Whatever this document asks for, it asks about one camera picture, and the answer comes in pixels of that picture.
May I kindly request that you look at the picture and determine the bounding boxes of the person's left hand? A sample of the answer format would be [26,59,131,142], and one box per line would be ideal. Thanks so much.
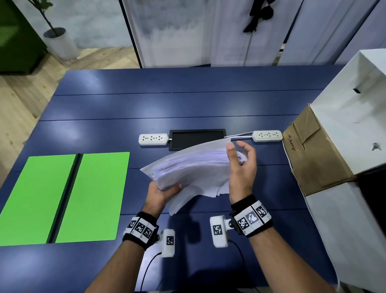
[142,182,184,219]

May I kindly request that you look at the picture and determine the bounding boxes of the green potted plant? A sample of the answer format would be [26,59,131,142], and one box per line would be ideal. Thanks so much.
[27,0,58,35]

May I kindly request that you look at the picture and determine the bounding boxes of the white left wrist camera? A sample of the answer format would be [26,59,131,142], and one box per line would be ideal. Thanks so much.
[156,228,176,258]

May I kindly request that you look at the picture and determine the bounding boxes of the person's right hand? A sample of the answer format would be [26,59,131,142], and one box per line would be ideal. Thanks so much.
[226,140,258,204]

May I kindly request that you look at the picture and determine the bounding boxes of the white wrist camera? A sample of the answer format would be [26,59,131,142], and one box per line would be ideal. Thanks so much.
[209,215,233,249]
[156,228,176,258]

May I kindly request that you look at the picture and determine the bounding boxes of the grey plant pot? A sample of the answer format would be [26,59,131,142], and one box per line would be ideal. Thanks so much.
[43,27,80,61]

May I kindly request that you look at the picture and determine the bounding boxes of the white cabinet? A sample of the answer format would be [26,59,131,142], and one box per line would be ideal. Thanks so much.
[304,48,386,293]

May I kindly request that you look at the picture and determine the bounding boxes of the black hanging item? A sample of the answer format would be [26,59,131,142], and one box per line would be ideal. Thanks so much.
[243,0,277,33]

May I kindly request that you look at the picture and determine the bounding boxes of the brown cardboard box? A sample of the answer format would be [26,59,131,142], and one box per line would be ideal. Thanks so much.
[282,103,358,197]

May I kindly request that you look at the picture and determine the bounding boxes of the pile of white papers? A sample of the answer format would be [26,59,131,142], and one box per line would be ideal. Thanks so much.
[140,137,249,217]

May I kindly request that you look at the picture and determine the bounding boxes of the white power strip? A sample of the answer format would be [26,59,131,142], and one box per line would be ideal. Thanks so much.
[252,130,283,143]
[138,133,169,147]

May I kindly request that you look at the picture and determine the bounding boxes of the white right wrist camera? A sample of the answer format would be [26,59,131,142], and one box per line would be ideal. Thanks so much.
[209,215,233,249]

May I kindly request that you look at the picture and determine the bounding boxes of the dark green cabinet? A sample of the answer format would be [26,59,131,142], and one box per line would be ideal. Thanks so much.
[0,0,48,74]

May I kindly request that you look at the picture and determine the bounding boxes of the green folder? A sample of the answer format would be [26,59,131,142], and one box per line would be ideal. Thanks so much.
[0,152,131,247]

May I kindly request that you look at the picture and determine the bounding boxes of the left marker wristband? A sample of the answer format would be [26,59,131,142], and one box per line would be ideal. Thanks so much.
[122,211,160,251]

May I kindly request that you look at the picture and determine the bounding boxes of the person's right forearm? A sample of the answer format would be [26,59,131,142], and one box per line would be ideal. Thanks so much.
[248,226,337,293]

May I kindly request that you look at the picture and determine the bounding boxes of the black camera cable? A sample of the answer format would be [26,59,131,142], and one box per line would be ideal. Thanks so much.
[228,239,253,293]
[140,252,163,293]

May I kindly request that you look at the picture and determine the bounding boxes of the black desk cable tray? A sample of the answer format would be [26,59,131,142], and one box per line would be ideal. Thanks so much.
[168,129,227,151]

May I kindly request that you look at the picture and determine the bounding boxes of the white power cable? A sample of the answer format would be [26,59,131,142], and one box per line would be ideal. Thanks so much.
[224,132,254,140]

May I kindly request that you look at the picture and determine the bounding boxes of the person's left forearm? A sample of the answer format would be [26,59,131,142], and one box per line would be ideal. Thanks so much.
[86,238,148,293]

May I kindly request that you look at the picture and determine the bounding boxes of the black left camera cable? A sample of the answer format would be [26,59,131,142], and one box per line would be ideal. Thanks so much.
[140,252,163,293]

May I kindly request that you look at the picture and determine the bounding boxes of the black right camera cable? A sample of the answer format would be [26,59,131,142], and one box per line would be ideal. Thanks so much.
[228,239,253,293]

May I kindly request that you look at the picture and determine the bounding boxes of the white partition panels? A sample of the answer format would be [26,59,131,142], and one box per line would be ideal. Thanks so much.
[120,0,386,68]

